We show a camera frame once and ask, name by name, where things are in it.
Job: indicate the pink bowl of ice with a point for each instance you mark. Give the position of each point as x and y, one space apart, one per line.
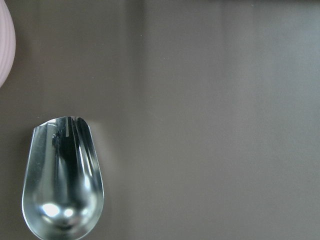
7 42

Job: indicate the steel ice scoop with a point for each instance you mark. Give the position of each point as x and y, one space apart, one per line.
63 194

